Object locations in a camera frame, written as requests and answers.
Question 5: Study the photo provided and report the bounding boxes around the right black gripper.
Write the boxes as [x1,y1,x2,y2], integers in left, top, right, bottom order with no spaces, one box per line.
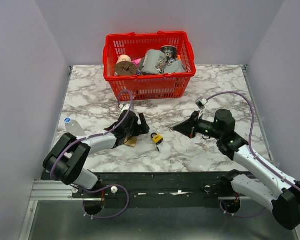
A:
[173,110,223,140]

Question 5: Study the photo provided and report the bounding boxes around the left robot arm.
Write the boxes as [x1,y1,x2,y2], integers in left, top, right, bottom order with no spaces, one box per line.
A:
[43,110,150,198]

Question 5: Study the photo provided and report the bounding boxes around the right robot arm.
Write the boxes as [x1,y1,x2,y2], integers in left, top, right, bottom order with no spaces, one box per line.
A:
[172,109,300,230]

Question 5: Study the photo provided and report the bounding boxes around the clear plastic water bottle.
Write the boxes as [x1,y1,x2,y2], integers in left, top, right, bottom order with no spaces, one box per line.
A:
[64,117,86,137]

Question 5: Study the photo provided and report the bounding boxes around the yellow black padlock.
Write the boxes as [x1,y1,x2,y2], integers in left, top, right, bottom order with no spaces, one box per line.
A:
[151,132,164,152]

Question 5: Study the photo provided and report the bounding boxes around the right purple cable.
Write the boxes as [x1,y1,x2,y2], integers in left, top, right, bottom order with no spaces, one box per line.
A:
[202,91,300,225]

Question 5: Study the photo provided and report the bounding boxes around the beige round ball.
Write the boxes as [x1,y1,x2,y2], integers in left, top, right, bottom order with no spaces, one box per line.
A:
[116,54,132,64]

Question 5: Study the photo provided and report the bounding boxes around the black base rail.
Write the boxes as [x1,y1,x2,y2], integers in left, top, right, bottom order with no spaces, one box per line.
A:
[71,170,243,212]

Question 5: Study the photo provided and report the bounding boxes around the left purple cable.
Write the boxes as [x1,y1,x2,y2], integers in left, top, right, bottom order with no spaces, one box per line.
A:
[49,89,135,181]

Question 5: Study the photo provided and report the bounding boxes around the red plastic shopping basket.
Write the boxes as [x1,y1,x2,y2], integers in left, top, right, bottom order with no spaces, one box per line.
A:
[103,31,196,100]

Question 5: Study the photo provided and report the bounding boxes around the dark printed cup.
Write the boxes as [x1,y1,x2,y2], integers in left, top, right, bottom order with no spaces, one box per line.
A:
[160,45,178,65]

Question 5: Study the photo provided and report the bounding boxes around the pink item in basket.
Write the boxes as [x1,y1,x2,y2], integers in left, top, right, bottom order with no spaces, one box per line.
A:
[131,58,143,67]

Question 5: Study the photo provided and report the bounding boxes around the brass padlock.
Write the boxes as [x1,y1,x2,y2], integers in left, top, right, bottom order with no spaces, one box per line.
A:
[124,136,138,148]

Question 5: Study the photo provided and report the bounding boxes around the brown cloth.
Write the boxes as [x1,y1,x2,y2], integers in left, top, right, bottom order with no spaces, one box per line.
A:
[114,61,138,77]

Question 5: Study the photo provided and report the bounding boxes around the grey printed cloth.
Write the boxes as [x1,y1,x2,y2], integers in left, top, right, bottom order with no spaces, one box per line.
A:
[140,49,187,75]

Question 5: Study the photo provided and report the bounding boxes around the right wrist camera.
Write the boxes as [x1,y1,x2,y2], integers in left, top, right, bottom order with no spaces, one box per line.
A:
[195,97,208,119]

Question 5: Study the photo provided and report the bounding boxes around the purple cable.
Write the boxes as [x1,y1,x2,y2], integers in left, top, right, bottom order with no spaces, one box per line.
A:
[202,91,300,225]
[49,89,135,181]

